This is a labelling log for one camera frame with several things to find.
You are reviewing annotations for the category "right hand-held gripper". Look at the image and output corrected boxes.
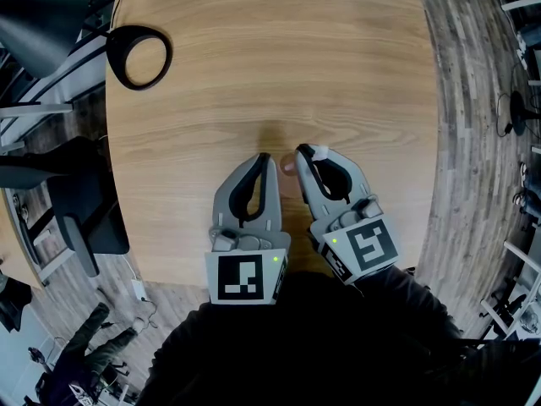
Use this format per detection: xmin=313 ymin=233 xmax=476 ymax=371
xmin=293 ymin=143 xmax=401 ymax=287

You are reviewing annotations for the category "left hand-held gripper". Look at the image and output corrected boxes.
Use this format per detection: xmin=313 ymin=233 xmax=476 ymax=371
xmin=204 ymin=152 xmax=292 ymax=306

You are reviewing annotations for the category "translucent pinkish cup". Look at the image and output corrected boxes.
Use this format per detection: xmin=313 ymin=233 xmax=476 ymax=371
xmin=278 ymin=153 xmax=307 ymax=200

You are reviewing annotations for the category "person's right forearm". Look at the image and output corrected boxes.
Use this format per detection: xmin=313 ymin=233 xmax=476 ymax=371
xmin=352 ymin=263 xmax=466 ymax=346

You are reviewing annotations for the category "person's left forearm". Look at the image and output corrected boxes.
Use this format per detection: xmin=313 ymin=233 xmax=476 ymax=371
xmin=137 ymin=299 xmax=280 ymax=406

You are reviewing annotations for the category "white power strip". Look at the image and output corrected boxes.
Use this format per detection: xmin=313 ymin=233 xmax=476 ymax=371
xmin=129 ymin=277 xmax=148 ymax=302

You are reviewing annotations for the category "black office chair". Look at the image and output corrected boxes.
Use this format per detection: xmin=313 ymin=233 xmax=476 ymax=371
xmin=0 ymin=136 xmax=131 ymax=278

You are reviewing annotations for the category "person's black clothing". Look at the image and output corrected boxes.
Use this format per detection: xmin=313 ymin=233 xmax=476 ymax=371
xmin=137 ymin=268 xmax=541 ymax=406

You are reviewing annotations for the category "black round floor stand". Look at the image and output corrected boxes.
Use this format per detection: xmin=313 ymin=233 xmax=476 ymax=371
xmin=495 ymin=89 xmax=541 ymax=138

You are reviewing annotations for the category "black desk lamp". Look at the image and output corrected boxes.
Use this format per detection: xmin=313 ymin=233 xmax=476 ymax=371
xmin=0 ymin=0 xmax=174 ymax=92

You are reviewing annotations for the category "white table frame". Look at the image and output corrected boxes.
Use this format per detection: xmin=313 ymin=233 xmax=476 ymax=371
xmin=479 ymin=238 xmax=541 ymax=343

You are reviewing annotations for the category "white metal frame rack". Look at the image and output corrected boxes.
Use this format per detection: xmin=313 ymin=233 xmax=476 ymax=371
xmin=0 ymin=36 xmax=108 ymax=153

